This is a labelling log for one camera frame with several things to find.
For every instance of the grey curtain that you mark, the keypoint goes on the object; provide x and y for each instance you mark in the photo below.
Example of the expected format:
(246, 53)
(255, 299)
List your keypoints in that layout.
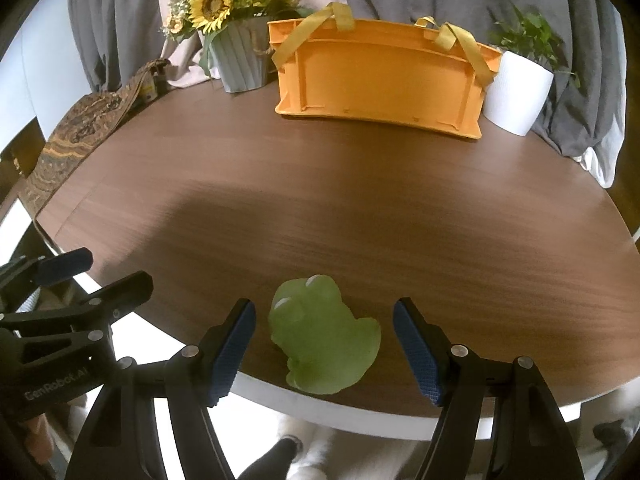
(580, 85)
(115, 25)

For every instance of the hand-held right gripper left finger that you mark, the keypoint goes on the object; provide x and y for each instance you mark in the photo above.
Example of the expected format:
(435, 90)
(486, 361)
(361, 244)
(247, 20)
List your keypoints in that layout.
(230, 355)

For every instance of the sunflower bouquet in grey pot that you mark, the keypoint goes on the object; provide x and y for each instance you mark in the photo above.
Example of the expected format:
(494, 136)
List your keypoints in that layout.
(215, 7)

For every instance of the green plant in white pot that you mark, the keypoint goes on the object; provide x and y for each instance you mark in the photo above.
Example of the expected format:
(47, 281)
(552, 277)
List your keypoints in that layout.
(517, 92)

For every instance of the green frog plush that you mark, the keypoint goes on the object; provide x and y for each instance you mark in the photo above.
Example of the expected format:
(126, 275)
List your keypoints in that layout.
(322, 340)

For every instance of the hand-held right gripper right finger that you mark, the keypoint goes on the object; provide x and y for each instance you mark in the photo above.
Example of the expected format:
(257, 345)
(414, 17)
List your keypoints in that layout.
(417, 355)

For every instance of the brown patterned cloth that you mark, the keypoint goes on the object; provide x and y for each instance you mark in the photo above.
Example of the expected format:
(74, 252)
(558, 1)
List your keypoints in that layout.
(80, 130)

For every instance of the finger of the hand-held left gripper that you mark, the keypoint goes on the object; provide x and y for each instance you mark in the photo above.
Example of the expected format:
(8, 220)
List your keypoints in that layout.
(65, 265)
(115, 292)

